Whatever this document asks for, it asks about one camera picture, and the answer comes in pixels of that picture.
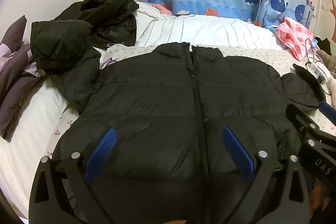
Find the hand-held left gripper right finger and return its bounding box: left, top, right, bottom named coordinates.
left=222, top=126, right=311, bottom=224

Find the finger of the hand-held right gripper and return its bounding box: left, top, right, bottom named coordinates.
left=286, top=103, right=324, bottom=147
left=292, top=63, right=336, bottom=126

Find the black puffer jacket laid flat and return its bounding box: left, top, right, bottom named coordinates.
left=43, top=44, right=336, bottom=159

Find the pink checked cloth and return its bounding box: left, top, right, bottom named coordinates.
left=274, top=17, right=315, bottom=62

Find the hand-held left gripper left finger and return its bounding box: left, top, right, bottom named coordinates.
left=29, top=127, right=117, bottom=224

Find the dark cloth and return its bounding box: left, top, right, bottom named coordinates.
left=314, top=36, right=332, bottom=56

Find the thin cable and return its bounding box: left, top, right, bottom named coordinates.
left=304, top=38, right=319, bottom=65

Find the black puffer jacket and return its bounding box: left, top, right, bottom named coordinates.
left=51, top=42, right=327, bottom=224

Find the white pinstriped quilt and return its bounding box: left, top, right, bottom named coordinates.
left=0, top=2, right=286, bottom=214

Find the crumpled black jacket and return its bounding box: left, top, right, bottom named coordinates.
left=30, top=0, right=139, bottom=71

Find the animal wall sticker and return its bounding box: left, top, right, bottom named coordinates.
left=322, top=0, right=336, bottom=43

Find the white power strip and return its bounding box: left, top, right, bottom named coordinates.
left=306, top=61, right=332, bottom=85

